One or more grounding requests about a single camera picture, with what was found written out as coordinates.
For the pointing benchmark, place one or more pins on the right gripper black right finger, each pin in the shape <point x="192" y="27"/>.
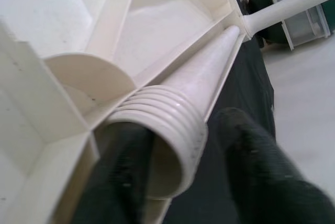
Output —
<point x="261" y="182"/>

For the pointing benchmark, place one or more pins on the clear plastic container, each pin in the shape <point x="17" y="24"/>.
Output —
<point x="308" y="22"/>

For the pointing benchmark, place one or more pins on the white plastic table leg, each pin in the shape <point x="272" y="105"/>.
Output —
<point x="288" y="6"/>
<point x="199" y="77"/>

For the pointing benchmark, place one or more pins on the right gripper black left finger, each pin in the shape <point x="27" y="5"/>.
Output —
<point x="115" y="182"/>

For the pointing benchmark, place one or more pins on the cream plastic table top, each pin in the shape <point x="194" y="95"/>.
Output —
<point x="52" y="12"/>

